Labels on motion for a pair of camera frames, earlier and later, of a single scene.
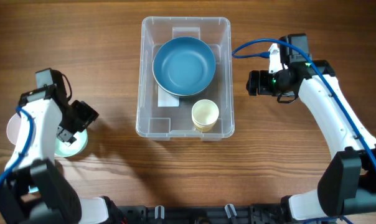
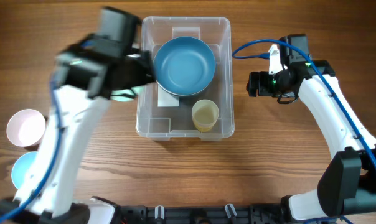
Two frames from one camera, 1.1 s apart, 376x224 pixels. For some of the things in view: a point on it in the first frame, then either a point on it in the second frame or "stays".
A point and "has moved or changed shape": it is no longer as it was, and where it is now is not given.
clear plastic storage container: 185,78 stays
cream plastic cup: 205,113 stays
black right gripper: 253,83 stays
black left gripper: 67,134 → 143,69
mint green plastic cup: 62,150 has moved or changed shape
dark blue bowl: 183,66 stays
